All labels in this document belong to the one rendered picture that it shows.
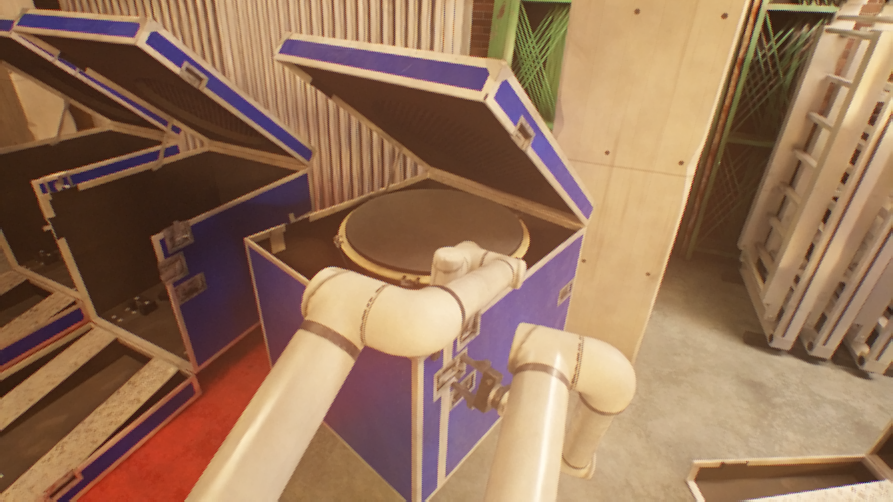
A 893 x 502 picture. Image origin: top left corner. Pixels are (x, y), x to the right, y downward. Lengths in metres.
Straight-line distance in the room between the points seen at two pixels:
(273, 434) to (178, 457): 1.79
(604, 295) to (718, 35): 1.35
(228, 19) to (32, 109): 1.77
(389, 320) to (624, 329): 2.08
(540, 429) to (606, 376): 0.20
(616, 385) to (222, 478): 0.72
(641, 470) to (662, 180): 1.35
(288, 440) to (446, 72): 0.96
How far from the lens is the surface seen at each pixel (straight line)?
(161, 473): 2.53
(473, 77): 1.22
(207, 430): 2.60
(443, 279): 1.22
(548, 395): 0.91
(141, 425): 2.60
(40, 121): 5.01
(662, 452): 2.58
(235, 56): 4.28
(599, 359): 0.99
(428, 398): 1.51
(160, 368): 2.76
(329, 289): 0.82
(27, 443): 2.94
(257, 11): 4.15
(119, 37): 2.19
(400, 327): 0.76
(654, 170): 2.27
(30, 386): 3.12
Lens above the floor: 1.90
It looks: 27 degrees down
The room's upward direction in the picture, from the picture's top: 2 degrees clockwise
